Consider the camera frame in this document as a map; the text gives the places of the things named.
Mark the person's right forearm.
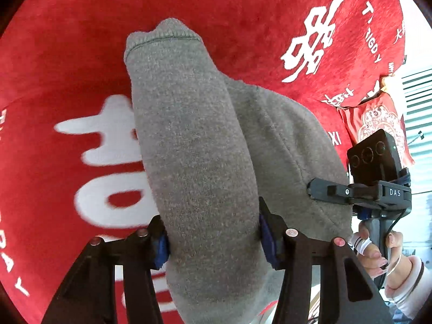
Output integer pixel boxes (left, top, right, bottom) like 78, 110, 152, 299
384, 255, 431, 322

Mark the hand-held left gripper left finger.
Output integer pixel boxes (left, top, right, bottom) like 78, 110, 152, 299
42, 214, 170, 324

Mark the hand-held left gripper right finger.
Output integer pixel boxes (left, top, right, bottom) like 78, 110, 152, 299
258, 197, 395, 324

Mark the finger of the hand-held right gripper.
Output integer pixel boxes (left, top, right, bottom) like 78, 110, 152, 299
306, 177, 356, 206

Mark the person's right hand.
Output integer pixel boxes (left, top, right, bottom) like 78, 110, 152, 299
350, 222, 406, 279

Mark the red printed blanket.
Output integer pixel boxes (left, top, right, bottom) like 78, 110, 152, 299
0, 0, 407, 324

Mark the grey knit sweater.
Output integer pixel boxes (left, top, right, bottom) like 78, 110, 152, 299
123, 18, 354, 324

